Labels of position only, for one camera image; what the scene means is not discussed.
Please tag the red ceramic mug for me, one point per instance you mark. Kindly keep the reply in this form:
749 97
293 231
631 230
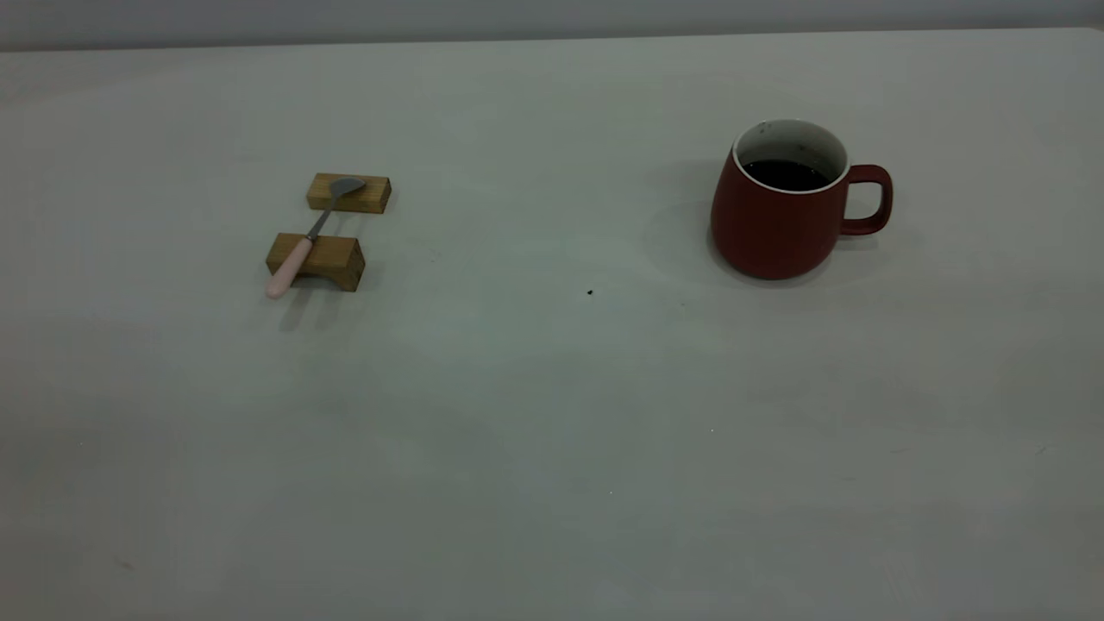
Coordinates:
768 233

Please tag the dark coffee liquid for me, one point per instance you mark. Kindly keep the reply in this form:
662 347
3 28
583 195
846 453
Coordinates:
785 175

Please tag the flat rectangular wooden block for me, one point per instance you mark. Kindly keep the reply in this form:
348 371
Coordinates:
371 198

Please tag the arch shaped wooden block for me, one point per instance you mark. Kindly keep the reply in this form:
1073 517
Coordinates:
332 259

